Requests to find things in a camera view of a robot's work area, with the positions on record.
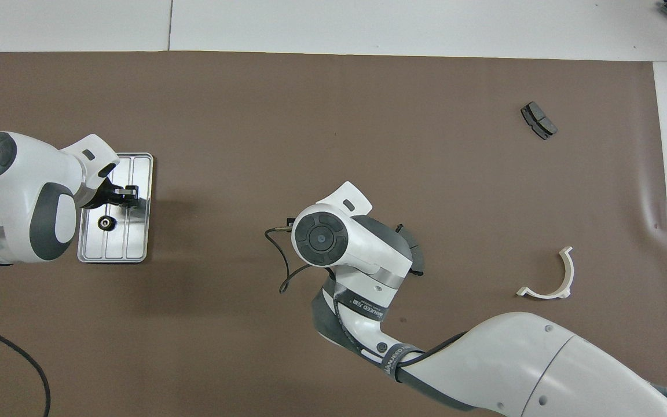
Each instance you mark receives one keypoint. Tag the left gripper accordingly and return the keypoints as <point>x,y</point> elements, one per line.
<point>102,196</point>

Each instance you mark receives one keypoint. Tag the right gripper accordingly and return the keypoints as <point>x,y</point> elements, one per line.
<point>417,253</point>

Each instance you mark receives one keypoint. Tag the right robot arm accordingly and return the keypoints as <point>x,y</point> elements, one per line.
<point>519,365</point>

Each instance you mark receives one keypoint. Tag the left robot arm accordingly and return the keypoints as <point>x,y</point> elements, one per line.
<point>15,197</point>

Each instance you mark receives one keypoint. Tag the black bearing gear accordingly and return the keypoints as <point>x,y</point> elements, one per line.
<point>106,222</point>

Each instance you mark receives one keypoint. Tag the silver metal tray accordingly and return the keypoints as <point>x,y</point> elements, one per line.
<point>131,231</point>

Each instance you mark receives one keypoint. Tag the white curved plastic clamp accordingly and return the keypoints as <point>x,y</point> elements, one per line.
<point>565,278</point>

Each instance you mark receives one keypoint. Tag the dark grey brake pad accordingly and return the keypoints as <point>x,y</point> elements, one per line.
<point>539,120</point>

